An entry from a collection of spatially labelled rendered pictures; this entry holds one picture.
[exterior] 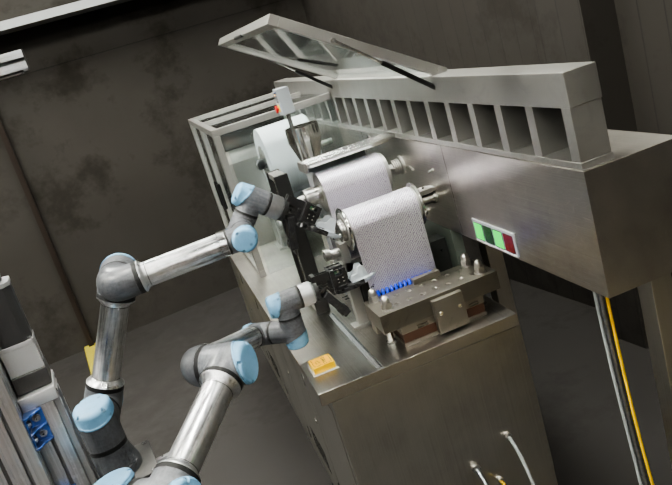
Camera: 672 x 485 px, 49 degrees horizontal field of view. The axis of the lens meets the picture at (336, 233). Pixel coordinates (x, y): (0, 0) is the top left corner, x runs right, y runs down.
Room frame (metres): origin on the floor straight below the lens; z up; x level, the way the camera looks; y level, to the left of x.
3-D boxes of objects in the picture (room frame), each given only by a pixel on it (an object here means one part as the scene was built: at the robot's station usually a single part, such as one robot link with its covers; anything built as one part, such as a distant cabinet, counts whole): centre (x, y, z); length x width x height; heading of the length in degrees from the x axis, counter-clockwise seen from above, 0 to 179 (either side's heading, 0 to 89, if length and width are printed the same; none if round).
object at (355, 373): (3.24, 0.12, 0.88); 2.52 x 0.66 x 0.04; 12
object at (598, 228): (3.04, -0.33, 1.29); 3.10 x 0.28 x 0.30; 12
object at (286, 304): (2.19, 0.22, 1.11); 0.11 x 0.08 x 0.09; 102
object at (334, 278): (2.23, 0.06, 1.12); 0.12 x 0.08 x 0.09; 102
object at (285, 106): (2.85, 0.05, 1.66); 0.07 x 0.07 x 0.10; 12
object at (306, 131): (3.04, 0.01, 1.50); 0.14 x 0.14 x 0.06
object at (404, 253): (2.28, -0.17, 1.11); 0.23 x 0.01 x 0.18; 102
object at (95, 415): (2.02, 0.84, 0.98); 0.13 x 0.12 x 0.14; 8
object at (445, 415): (3.24, 0.11, 0.43); 2.52 x 0.64 x 0.86; 12
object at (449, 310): (2.08, -0.26, 0.97); 0.10 x 0.03 x 0.11; 102
